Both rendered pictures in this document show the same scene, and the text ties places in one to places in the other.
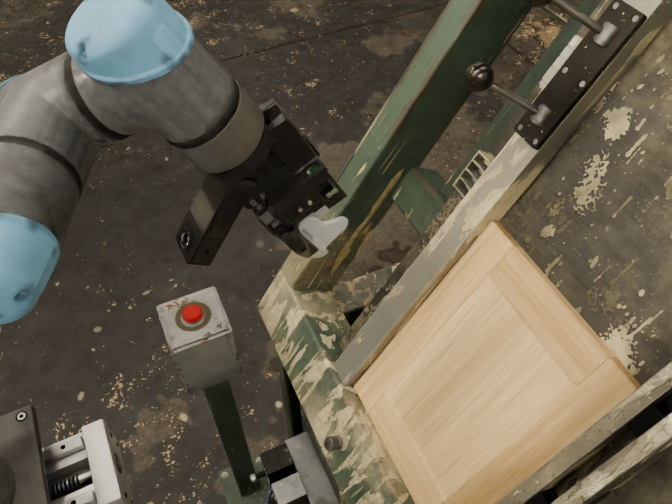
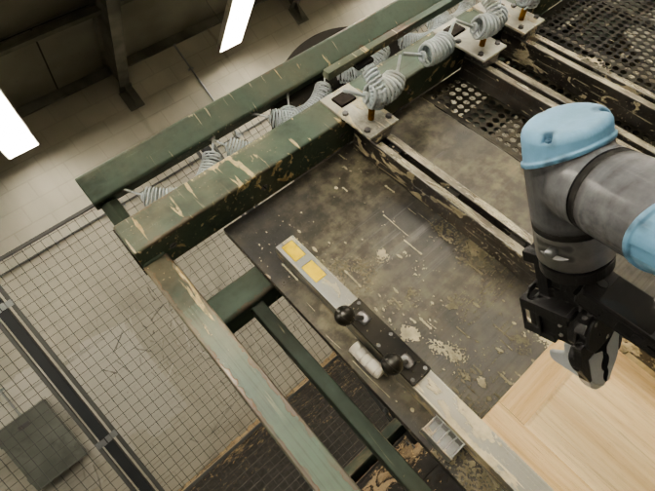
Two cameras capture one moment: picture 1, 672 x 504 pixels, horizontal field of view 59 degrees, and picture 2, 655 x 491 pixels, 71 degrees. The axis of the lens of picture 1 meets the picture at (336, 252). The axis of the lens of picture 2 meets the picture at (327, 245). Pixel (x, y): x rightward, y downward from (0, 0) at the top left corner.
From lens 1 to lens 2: 82 cm
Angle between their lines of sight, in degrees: 82
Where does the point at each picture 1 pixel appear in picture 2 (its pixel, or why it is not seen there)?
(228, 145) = not seen: hidden behind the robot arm
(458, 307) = (559, 460)
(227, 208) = (631, 287)
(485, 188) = (457, 417)
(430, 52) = (325, 474)
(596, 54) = (373, 323)
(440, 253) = (518, 469)
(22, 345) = not seen: outside the picture
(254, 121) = not seen: hidden behind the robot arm
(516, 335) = (565, 401)
